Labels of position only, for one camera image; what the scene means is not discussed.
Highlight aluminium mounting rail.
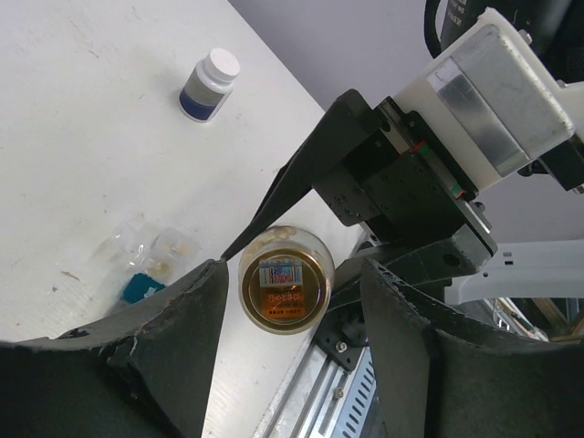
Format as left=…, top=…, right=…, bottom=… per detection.
left=259, top=227, right=380, bottom=438

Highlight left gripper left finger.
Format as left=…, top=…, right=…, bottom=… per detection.
left=1, top=260, right=228, bottom=437

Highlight slotted white cable duct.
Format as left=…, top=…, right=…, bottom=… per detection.
left=313, top=348, right=387, bottom=437

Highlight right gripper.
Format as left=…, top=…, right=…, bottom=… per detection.
left=222, top=89, right=497, bottom=283

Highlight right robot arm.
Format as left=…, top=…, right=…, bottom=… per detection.
left=223, top=1, right=583, bottom=284

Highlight clear pill bottle yellow pills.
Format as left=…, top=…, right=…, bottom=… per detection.
left=237, top=223, right=337, bottom=337

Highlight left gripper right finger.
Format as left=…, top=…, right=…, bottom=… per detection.
left=360, top=260, right=583, bottom=437

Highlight weekly pill organizer strip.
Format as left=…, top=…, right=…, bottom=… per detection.
left=91, top=218, right=200, bottom=312

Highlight white cap dark pill bottle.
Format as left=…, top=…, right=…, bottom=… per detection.
left=179, top=47, right=241, bottom=122

